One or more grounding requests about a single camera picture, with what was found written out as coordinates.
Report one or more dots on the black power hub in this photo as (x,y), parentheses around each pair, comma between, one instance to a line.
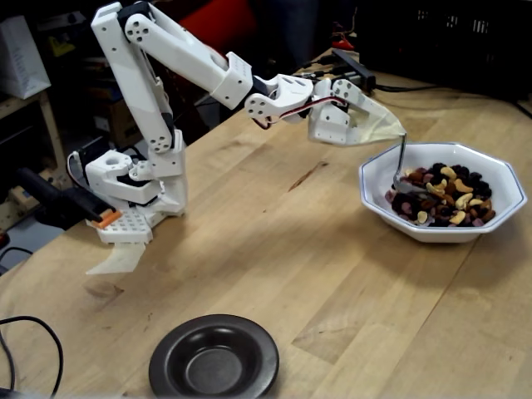
(353,64)

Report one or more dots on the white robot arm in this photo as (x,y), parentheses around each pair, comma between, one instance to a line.
(195,62)

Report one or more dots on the red chair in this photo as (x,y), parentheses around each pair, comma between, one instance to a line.
(212,21)

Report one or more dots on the white cardboard box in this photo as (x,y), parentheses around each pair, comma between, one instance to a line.
(21,58)

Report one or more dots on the black orange bar clamp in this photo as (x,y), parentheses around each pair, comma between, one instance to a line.
(70,201)

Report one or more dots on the beige tape strip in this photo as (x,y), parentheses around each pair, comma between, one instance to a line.
(120,259)

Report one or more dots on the black plastic crate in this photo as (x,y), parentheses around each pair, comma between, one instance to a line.
(436,50)

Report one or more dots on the person in blue jeans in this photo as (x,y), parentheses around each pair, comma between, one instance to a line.
(301,29)

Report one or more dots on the wooden shelf unit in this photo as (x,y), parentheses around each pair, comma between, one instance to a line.
(50,124)

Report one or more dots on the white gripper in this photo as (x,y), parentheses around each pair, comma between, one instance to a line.
(332,125)

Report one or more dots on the small yellow tool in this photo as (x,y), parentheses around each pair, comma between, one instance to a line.
(61,45)

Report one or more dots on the mixed nuts and dried fruit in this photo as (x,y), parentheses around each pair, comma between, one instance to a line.
(449,199)

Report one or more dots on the beige tape wrap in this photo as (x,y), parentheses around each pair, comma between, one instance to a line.
(376,122)

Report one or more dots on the white octagonal bowl blue rim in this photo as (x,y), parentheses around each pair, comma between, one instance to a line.
(457,154)

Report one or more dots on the metal spoon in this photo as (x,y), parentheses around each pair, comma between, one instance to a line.
(405,188)

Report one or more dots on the dark brown plate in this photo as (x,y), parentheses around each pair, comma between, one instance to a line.
(214,361)

